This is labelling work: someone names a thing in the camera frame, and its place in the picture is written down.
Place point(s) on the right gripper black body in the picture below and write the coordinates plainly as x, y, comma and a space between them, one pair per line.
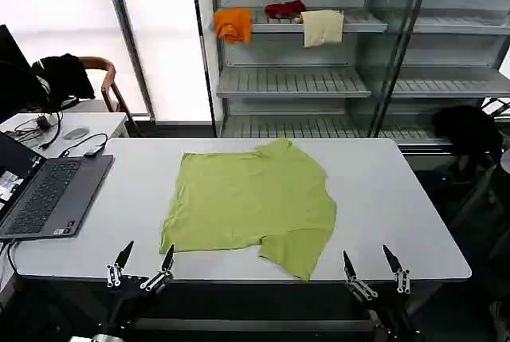
392, 318

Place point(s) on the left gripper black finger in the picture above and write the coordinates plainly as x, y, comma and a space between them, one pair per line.
114, 274
163, 274

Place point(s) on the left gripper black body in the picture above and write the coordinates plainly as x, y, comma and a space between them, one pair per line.
123, 302

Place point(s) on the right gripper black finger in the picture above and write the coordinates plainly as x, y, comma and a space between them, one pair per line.
352, 278
401, 278

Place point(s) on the green t-shirt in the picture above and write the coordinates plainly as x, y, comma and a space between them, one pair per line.
251, 202

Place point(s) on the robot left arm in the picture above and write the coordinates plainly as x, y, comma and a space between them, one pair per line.
105, 338

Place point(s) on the dark grey laptop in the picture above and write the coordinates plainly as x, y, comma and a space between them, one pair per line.
52, 194

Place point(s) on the grey computer mouse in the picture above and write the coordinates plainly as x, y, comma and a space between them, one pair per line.
75, 133

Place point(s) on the small white desk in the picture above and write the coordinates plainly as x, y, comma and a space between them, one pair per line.
99, 123

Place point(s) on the black cloth heap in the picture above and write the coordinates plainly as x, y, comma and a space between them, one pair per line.
466, 130

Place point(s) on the black power adapter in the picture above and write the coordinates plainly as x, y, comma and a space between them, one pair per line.
44, 123

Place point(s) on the wooden chair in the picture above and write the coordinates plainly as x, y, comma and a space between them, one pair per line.
109, 79

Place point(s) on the black jacket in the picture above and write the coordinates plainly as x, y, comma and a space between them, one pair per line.
65, 79

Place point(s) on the grey metal shelf rack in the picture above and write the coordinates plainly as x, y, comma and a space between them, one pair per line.
295, 83

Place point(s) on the black monitor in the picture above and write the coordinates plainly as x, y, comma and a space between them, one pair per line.
16, 79

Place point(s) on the thick grey window post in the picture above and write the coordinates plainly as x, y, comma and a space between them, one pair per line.
129, 47

